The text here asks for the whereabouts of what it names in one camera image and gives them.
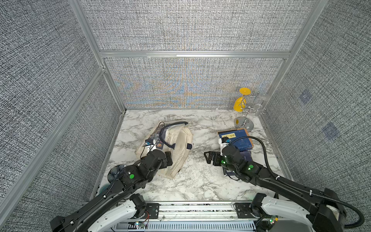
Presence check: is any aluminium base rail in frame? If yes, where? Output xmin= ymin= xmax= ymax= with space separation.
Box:
xmin=110 ymin=200 xmax=322 ymax=232

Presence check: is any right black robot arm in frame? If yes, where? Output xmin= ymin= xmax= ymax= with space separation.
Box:
xmin=204 ymin=145 xmax=365 ymax=232

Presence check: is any cream canvas tote bag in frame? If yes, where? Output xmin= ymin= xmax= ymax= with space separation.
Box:
xmin=135 ymin=121 xmax=193 ymax=179

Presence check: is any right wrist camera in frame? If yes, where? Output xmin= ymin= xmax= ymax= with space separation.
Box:
xmin=220 ymin=137 xmax=231 ymax=145

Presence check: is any yellow wine glass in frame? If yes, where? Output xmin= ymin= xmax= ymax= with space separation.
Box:
xmin=233 ymin=88 xmax=251 ymax=113

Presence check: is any teal ceramic cup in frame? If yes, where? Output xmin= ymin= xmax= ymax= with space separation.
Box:
xmin=98 ymin=183 xmax=111 ymax=195

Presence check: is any dark round cup cluster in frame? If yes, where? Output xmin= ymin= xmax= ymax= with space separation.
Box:
xmin=107 ymin=164 xmax=126 ymax=183

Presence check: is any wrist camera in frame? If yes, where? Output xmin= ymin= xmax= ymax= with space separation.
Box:
xmin=220 ymin=137 xmax=231 ymax=145
xmin=145 ymin=138 xmax=161 ymax=153

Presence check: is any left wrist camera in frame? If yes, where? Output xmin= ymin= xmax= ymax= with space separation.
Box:
xmin=145 ymin=138 xmax=161 ymax=153

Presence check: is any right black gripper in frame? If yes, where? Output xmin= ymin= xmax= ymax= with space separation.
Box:
xmin=203 ymin=151 xmax=239 ymax=177

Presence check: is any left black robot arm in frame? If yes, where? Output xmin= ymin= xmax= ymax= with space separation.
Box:
xmin=50 ymin=149 xmax=173 ymax=232

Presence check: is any clear wine glass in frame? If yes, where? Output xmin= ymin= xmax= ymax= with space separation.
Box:
xmin=251 ymin=94 xmax=270 ymax=117

